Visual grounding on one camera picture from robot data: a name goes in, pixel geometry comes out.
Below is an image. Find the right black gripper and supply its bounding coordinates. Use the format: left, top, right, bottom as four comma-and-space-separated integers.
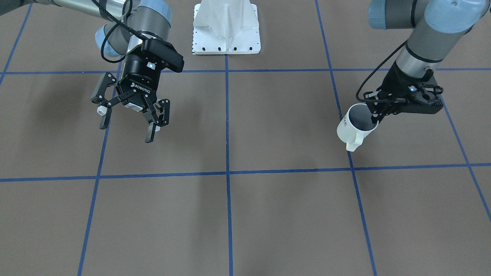
91, 54, 170, 143

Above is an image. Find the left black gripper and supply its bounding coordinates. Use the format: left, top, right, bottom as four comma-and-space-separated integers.
365, 61, 420, 125

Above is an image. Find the white mug with handle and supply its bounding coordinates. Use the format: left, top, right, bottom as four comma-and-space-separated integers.
336, 103, 379, 152

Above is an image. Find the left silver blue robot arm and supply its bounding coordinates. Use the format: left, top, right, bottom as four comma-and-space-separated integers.
358, 0, 490, 124

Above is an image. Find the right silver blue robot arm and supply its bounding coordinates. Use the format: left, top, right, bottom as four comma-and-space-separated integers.
37, 0, 185, 143

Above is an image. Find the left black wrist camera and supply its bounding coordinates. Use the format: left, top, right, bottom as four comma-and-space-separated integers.
397, 71, 444, 115

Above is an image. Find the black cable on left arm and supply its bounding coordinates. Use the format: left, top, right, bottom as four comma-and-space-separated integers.
356, 40, 408, 104

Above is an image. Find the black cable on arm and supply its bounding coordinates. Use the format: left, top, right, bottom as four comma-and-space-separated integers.
356, 40, 408, 104
92, 0, 154, 62

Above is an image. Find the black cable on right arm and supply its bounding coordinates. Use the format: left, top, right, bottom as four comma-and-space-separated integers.
92, 0, 154, 62

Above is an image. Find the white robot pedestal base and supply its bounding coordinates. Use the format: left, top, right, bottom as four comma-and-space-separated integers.
192, 0, 261, 55

